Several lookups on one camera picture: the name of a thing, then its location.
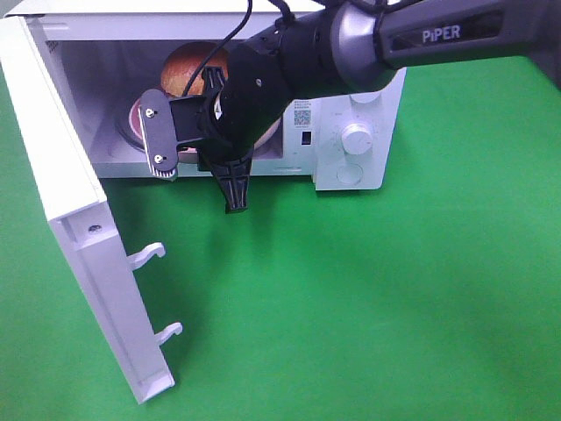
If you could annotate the pink plate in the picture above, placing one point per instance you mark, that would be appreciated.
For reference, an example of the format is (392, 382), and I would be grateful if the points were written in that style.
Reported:
(130, 128)

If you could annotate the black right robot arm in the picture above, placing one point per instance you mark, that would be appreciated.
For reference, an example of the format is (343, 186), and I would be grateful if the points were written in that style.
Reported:
(349, 47)

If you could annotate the burger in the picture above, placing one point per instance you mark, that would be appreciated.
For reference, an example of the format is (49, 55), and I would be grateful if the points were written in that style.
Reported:
(183, 62)

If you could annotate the white upper power knob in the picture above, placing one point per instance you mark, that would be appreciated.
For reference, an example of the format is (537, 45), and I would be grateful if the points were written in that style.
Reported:
(366, 97)

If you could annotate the green tablecloth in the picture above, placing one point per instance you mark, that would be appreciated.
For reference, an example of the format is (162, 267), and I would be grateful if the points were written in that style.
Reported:
(436, 297)

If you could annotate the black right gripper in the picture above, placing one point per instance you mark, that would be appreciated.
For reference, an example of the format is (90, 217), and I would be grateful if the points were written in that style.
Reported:
(253, 95)

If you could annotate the white timer knob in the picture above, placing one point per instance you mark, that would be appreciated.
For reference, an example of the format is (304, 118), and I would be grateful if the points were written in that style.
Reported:
(357, 139)

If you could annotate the white microwave door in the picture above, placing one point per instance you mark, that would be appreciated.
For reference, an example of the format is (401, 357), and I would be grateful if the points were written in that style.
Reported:
(77, 208)

